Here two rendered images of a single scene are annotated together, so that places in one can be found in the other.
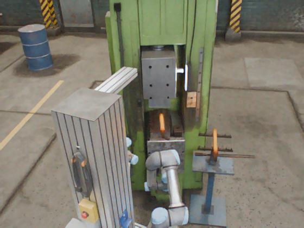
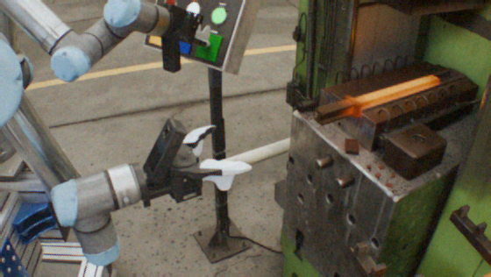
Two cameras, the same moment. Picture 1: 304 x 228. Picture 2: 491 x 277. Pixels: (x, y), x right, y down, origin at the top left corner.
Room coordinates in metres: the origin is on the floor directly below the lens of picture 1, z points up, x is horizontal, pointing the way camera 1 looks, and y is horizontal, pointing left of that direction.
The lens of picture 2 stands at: (1.81, -0.69, 1.46)
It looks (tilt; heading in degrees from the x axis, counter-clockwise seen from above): 35 degrees down; 61
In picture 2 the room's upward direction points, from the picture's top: straight up
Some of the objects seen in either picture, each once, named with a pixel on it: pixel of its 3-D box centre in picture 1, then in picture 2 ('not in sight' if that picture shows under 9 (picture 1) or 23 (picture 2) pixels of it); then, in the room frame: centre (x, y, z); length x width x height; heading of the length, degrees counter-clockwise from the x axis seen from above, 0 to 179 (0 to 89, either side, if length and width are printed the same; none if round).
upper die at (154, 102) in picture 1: (158, 92); not in sight; (2.63, -0.09, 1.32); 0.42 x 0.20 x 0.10; 0
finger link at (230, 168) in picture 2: not in sight; (224, 177); (2.06, -0.17, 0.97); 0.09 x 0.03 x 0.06; 144
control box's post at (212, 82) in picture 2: not in sight; (217, 146); (2.34, 0.47, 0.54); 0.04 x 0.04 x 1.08; 0
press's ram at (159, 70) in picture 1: (163, 69); not in sight; (2.63, -0.13, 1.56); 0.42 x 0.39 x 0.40; 0
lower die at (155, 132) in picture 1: (159, 122); (404, 95); (2.63, -0.09, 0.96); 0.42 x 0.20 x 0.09; 0
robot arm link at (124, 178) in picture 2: not in sight; (125, 186); (1.89, -0.11, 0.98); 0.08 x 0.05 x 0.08; 90
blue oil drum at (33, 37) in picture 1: (36, 47); not in sight; (6.57, 2.53, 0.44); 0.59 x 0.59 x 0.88
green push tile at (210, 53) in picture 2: not in sight; (209, 46); (2.26, 0.33, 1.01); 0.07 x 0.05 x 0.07; 115
